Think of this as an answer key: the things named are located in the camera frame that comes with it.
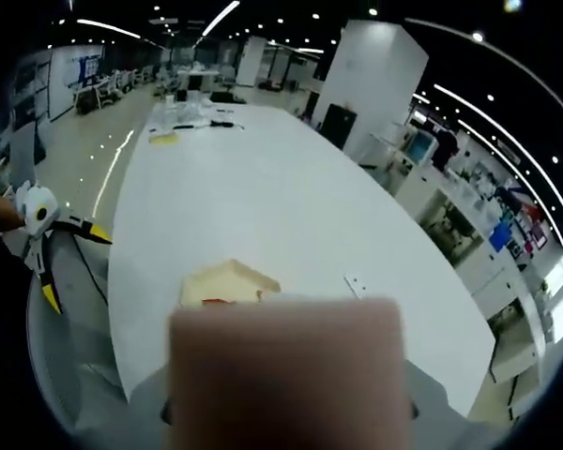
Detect pile of clear plastic bags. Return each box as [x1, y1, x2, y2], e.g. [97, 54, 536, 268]
[158, 95, 208, 133]

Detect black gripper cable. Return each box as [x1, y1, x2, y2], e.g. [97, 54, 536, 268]
[71, 232, 110, 308]

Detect row of white desk chairs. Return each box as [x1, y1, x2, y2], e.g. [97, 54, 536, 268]
[71, 68, 145, 113]

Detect light blue display stand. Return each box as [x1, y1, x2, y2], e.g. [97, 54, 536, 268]
[404, 127, 441, 166]

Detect cream hexagonal container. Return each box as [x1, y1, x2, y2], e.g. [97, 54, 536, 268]
[180, 258, 282, 309]

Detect white table outlet strip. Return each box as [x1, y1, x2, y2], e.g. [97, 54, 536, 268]
[342, 270, 370, 301]

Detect blue storage box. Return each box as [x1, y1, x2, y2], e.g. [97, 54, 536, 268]
[489, 221, 513, 253]

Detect grey partition panel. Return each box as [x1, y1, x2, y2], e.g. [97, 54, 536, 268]
[8, 119, 46, 184]

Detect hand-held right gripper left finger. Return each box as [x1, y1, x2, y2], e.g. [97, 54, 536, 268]
[116, 365, 173, 450]

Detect long white counter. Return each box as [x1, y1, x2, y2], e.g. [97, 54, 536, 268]
[369, 130, 553, 390]

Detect black floor cabinet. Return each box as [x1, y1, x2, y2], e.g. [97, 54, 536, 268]
[319, 103, 358, 151]

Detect blue wall poster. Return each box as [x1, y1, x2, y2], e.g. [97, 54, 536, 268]
[67, 52, 104, 89]

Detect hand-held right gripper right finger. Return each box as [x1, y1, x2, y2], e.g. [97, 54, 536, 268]
[404, 360, 510, 450]

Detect red white wall banner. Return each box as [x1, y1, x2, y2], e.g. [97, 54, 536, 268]
[496, 185, 551, 258]

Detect beige food tongs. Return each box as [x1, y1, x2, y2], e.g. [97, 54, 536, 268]
[168, 293, 408, 450]

